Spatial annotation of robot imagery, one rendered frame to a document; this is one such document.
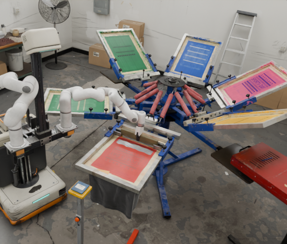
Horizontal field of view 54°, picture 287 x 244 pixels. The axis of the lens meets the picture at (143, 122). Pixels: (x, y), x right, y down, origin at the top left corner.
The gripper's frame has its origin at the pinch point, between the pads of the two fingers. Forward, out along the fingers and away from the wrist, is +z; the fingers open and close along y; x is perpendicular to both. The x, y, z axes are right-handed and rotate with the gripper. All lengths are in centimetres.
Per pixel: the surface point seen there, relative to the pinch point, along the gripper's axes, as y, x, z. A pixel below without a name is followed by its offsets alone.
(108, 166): 44.5, -6.8, 5.7
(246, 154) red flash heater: -18, 96, -8
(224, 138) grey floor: -219, 70, 103
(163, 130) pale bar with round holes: -22.0, 16.8, -2.1
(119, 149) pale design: 19.2, -10.7, 5.8
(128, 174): 43.9, 11.3, 5.9
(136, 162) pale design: 26.8, 10.8, 6.0
